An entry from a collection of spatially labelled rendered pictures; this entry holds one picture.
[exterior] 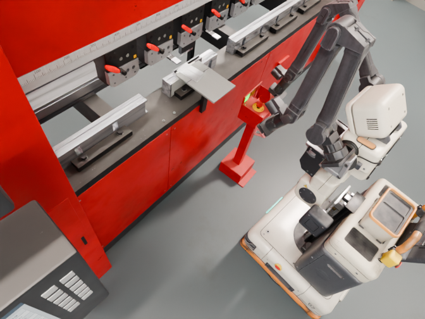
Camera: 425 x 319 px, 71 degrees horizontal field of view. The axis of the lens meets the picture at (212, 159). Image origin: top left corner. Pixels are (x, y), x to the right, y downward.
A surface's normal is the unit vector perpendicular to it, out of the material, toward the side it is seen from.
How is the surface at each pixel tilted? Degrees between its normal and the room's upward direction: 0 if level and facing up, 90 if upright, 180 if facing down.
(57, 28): 90
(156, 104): 0
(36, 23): 90
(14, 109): 90
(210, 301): 0
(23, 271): 0
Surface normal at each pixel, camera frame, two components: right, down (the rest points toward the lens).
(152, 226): 0.14, -0.54
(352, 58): -0.66, 0.68
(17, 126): 0.76, 0.60
